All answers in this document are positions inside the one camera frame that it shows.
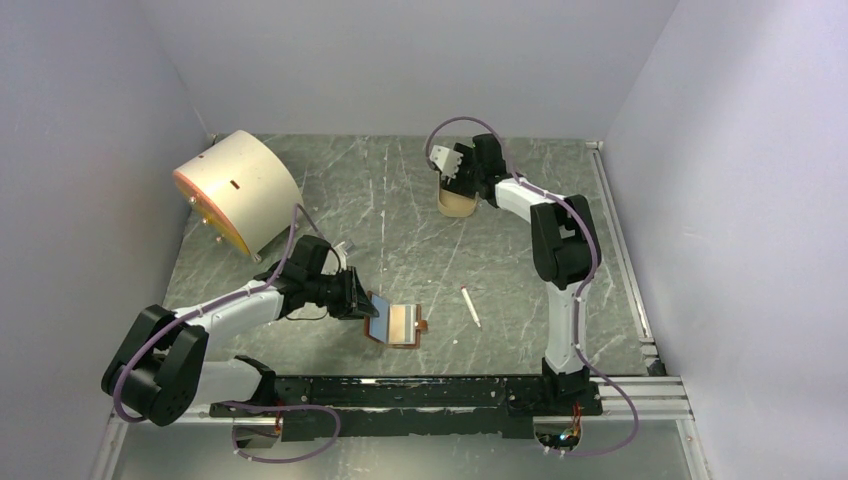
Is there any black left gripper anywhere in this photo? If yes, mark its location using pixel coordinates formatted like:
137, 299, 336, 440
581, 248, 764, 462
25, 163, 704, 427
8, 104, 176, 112
306, 265, 379, 320

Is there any brown leather card holder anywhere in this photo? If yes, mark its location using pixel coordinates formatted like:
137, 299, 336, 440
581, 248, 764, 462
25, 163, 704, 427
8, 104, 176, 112
364, 291, 428, 349

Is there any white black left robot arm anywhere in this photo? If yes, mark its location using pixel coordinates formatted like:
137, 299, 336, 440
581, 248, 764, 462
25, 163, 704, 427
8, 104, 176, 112
101, 235, 379, 426

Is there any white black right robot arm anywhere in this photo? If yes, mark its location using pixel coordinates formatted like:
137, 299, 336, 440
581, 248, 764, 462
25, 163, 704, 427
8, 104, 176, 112
443, 134, 602, 414

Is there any beige card tray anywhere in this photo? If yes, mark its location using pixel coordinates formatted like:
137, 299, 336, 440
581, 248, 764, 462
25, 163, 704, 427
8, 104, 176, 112
437, 178, 479, 218

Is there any red capped white marker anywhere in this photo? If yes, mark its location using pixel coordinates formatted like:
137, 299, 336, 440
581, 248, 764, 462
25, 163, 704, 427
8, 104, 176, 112
460, 286, 482, 329

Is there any beige cylindrical drum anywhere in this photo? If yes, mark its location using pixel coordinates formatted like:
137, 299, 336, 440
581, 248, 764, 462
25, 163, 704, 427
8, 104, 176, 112
173, 130, 304, 259

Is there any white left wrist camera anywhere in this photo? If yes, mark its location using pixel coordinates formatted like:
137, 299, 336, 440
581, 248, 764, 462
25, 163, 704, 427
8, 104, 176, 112
331, 240, 356, 269

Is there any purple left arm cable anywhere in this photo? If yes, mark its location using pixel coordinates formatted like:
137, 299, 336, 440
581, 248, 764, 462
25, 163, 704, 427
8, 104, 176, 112
112, 202, 342, 465

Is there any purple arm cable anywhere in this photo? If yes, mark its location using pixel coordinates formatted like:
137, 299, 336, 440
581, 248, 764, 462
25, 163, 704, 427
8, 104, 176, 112
423, 116, 641, 460
112, 202, 342, 465

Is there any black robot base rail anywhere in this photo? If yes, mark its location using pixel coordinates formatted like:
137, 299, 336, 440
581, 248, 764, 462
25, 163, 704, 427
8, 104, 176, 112
210, 374, 605, 444

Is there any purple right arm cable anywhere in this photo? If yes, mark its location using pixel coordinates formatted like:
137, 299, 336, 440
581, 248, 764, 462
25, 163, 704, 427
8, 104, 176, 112
423, 116, 641, 460

